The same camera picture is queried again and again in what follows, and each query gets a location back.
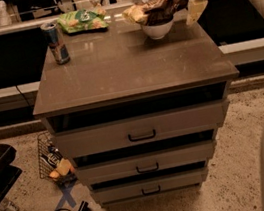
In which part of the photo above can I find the middle drawer black handle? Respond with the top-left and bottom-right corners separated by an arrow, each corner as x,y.
136,163 -> 159,174

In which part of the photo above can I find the top drawer black handle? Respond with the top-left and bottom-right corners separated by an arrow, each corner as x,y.
127,129 -> 156,143

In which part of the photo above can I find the bottom drawer black handle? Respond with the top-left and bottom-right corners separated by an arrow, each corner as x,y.
141,185 -> 161,196

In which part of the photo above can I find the brown chip bag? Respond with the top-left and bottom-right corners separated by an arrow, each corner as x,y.
122,0 -> 189,26

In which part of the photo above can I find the blue silver drink can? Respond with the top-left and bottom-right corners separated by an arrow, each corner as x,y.
40,22 -> 70,65

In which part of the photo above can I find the blue tape cross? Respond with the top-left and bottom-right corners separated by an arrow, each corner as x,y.
56,181 -> 77,209

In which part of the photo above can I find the drawer black handle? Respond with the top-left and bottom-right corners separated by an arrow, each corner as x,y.
136,163 -> 159,174
127,129 -> 156,143
141,185 -> 161,196

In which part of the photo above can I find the grey drawer cabinet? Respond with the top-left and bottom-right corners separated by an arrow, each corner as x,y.
34,7 -> 238,205

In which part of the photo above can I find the green snack bag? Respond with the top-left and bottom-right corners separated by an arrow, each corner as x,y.
57,7 -> 109,34

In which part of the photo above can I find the wire basket with snacks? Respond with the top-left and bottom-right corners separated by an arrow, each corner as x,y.
37,132 -> 76,185

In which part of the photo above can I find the white bowl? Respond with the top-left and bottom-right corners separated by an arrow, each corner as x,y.
142,20 -> 174,40

